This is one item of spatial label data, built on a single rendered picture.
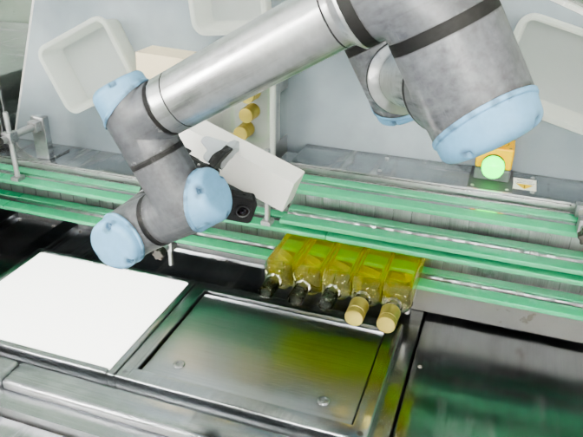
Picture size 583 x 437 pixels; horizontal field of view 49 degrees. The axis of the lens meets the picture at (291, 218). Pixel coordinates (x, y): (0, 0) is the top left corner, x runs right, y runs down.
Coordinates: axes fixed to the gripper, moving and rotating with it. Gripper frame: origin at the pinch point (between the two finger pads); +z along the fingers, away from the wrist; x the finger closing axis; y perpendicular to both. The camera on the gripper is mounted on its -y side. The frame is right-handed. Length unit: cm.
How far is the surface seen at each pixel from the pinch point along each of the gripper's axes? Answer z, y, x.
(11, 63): 47, 83, 31
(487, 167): 24.5, -41.7, -11.6
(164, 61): 27.3, 29.9, 0.5
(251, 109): 29.2, 8.1, 2.3
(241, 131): 28.4, 8.2, 7.8
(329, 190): 15.2, -16.5, 3.9
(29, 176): 18, 52, 40
